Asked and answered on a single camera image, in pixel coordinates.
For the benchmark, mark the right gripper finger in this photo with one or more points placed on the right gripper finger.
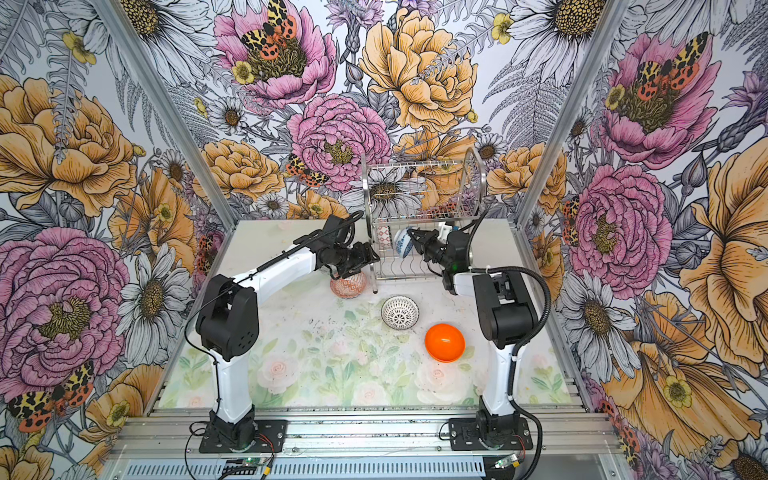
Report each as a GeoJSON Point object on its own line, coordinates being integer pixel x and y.
{"type": "Point", "coordinates": [430, 253]}
{"type": "Point", "coordinates": [422, 236]}

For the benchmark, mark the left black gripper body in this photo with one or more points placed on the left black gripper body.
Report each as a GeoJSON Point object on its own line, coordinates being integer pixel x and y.
{"type": "Point", "coordinates": [345, 256]}

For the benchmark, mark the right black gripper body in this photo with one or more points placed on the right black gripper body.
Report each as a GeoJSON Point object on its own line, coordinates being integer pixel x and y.
{"type": "Point", "coordinates": [445, 260]}

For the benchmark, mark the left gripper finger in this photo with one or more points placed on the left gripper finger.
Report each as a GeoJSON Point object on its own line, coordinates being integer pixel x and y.
{"type": "Point", "coordinates": [365, 253]}
{"type": "Point", "coordinates": [348, 269]}

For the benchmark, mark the dark blue patterned bowl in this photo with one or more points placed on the dark blue patterned bowl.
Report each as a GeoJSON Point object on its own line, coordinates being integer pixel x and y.
{"type": "Point", "coordinates": [384, 237]}

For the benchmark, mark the blue floral bowl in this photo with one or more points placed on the blue floral bowl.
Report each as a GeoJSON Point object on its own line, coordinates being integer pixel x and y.
{"type": "Point", "coordinates": [403, 243]}

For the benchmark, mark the silver wire dish rack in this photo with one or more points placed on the silver wire dish rack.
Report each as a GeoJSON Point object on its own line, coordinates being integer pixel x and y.
{"type": "Point", "coordinates": [419, 193]}

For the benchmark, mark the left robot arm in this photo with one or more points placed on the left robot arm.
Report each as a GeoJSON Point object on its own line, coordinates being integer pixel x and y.
{"type": "Point", "coordinates": [228, 325]}

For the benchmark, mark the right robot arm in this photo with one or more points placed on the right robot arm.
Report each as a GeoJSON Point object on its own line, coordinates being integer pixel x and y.
{"type": "Point", "coordinates": [512, 305]}

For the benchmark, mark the white black lattice bowl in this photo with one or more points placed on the white black lattice bowl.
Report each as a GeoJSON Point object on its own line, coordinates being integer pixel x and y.
{"type": "Point", "coordinates": [400, 313]}

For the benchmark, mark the orange plastic bowl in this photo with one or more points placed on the orange plastic bowl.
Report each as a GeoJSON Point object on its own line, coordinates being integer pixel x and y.
{"type": "Point", "coordinates": [444, 343]}

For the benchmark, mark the green circuit board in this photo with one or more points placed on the green circuit board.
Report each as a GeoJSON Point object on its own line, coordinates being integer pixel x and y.
{"type": "Point", "coordinates": [509, 461]}

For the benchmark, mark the right aluminium corner post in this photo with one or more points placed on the right aluminium corner post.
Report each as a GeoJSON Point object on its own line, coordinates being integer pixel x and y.
{"type": "Point", "coordinates": [607, 30]}

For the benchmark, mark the aluminium corner post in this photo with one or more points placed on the aluminium corner post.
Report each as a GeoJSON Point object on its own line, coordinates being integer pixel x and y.
{"type": "Point", "coordinates": [125, 38]}
{"type": "Point", "coordinates": [607, 30]}

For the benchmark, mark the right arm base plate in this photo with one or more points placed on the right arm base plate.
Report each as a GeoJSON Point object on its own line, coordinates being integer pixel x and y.
{"type": "Point", "coordinates": [506, 433]}

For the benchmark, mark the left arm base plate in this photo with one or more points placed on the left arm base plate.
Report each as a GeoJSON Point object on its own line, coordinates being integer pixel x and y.
{"type": "Point", "coordinates": [260, 436]}

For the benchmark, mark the left aluminium corner post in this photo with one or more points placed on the left aluminium corner post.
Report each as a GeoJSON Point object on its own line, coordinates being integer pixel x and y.
{"type": "Point", "coordinates": [125, 38]}

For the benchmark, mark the aluminium front rail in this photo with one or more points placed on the aluminium front rail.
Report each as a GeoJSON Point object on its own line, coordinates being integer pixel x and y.
{"type": "Point", "coordinates": [367, 444]}

